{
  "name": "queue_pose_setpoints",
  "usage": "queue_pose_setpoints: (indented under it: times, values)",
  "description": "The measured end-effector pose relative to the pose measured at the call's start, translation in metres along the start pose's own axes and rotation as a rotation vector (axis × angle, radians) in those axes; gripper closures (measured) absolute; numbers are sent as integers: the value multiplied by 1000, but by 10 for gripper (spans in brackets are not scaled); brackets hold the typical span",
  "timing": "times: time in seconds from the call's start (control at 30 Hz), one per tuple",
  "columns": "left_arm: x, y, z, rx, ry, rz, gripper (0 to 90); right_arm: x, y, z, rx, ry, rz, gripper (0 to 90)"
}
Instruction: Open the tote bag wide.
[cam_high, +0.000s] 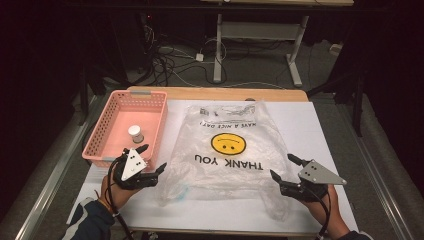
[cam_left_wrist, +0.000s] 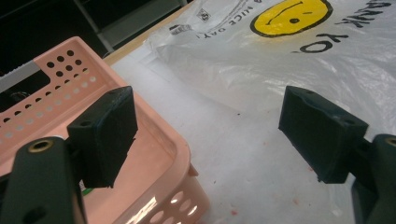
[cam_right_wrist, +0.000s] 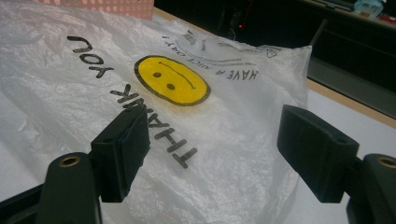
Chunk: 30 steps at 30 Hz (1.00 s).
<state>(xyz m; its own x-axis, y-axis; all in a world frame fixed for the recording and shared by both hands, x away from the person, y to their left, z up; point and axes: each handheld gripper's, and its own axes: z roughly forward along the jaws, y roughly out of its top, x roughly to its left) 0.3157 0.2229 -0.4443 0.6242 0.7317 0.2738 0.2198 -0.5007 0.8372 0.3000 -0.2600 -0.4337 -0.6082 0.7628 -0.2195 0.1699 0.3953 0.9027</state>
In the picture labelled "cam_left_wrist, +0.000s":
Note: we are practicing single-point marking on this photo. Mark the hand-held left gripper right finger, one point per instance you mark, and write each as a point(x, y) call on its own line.
point(320, 137)

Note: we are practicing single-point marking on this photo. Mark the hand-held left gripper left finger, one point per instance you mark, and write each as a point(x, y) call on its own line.
point(102, 137)

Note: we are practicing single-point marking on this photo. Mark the pink perforated plastic basket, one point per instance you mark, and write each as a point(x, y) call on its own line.
point(152, 161)

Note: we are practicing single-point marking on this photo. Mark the white smiley plastic bag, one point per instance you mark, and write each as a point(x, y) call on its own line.
point(249, 62)

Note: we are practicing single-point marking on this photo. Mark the black device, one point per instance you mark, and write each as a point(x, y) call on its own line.
point(21, 91)

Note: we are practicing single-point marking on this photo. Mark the grey toothed strip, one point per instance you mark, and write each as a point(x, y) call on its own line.
point(18, 76)

